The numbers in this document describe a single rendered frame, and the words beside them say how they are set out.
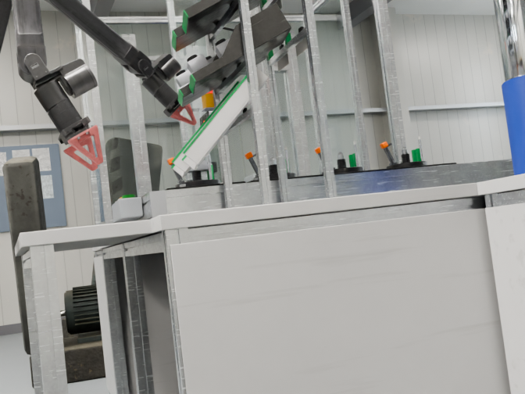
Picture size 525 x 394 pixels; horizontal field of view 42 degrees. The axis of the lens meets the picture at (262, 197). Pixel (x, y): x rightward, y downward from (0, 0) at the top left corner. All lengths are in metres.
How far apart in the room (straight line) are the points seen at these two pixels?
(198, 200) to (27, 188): 2.84
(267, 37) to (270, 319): 0.72
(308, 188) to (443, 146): 9.40
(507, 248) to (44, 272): 0.98
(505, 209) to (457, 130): 10.08
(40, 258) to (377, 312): 0.71
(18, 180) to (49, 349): 3.31
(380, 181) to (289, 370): 0.91
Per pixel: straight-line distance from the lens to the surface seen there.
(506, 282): 1.59
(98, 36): 2.07
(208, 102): 2.37
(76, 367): 4.81
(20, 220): 4.73
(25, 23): 1.57
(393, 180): 2.19
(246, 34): 1.70
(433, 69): 11.61
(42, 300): 1.44
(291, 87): 3.45
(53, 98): 1.52
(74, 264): 9.17
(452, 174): 2.31
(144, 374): 2.10
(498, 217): 1.58
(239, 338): 1.38
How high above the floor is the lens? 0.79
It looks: 4 degrees up
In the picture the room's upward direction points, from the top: 7 degrees counter-clockwise
